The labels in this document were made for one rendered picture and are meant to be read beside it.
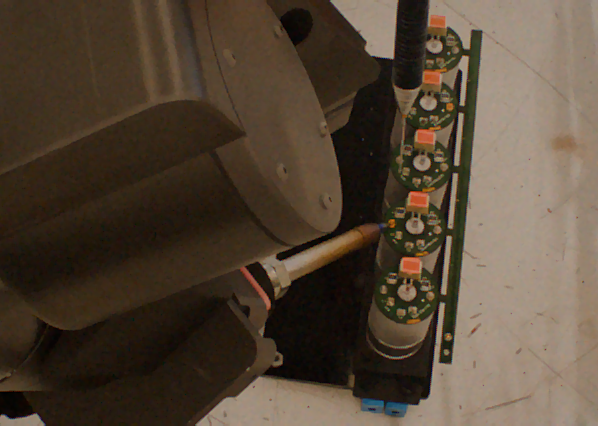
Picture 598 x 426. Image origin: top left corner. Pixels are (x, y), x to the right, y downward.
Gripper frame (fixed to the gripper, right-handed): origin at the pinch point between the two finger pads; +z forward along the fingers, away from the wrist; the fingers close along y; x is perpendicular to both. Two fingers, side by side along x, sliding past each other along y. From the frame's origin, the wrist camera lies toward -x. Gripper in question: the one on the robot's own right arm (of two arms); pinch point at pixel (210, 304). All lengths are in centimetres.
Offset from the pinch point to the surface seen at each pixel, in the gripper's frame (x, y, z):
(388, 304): -3.5, -2.6, 6.7
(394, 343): -2.3, -3.5, 8.8
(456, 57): -11.6, 4.3, 11.1
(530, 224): -8.9, -2.0, 16.7
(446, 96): -10.2, 3.0, 10.2
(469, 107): -10.6, 2.1, 10.5
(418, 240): -5.8, -1.3, 7.8
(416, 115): -8.8, 3.1, 9.6
